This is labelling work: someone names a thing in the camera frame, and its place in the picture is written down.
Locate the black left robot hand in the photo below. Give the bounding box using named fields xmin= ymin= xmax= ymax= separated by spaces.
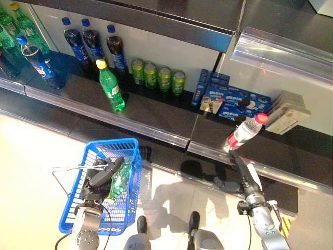
xmin=79 ymin=155 xmax=126 ymax=206

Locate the green Sprite bottle yellow cap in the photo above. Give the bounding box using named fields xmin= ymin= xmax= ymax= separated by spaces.
xmin=105 ymin=159 xmax=134 ymax=206
xmin=95 ymin=58 xmax=126 ymax=114

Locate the blue plastic shopping basket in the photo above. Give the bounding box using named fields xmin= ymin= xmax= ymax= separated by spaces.
xmin=52 ymin=137 xmax=144 ymax=234

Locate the silver left robot leg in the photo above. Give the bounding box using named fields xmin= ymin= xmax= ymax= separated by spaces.
xmin=123 ymin=215 xmax=153 ymax=250

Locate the silver robot leg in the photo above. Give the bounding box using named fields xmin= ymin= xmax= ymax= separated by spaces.
xmin=123 ymin=215 xmax=153 ymax=250
xmin=187 ymin=211 xmax=222 ymax=250

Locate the silver right robot leg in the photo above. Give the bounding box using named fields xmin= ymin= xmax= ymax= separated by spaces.
xmin=187 ymin=211 xmax=222 ymax=250

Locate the small Pepsi cola bottle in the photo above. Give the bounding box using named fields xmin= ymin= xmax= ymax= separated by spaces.
xmin=61 ymin=17 xmax=91 ymax=71
xmin=106 ymin=24 xmax=128 ymax=75
xmin=16 ymin=35 xmax=66 ymax=91
xmin=81 ymin=18 xmax=105 ymax=65

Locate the cream wafer cone box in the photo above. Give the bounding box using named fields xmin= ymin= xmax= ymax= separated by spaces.
xmin=199 ymin=95 xmax=226 ymax=115

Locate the slim blue cookie box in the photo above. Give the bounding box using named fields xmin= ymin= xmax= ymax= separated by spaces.
xmin=191 ymin=68 xmax=211 ymax=107

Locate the water bottle red cap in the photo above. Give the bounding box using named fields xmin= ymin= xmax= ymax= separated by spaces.
xmin=224 ymin=112 xmax=268 ymax=154

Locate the green soda bottle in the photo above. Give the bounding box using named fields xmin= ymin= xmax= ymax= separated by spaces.
xmin=0 ymin=7 xmax=16 ymax=49
xmin=10 ymin=3 xmax=52 ymax=55

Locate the yellow black hazard tape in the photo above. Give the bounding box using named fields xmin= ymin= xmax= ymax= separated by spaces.
xmin=281 ymin=218 xmax=294 ymax=239

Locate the beige carton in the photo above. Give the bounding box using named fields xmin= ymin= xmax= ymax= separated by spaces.
xmin=272 ymin=90 xmax=305 ymax=106
xmin=264 ymin=103 xmax=312 ymax=135

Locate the plain white box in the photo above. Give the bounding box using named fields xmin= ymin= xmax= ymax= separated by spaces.
xmin=308 ymin=0 xmax=333 ymax=17

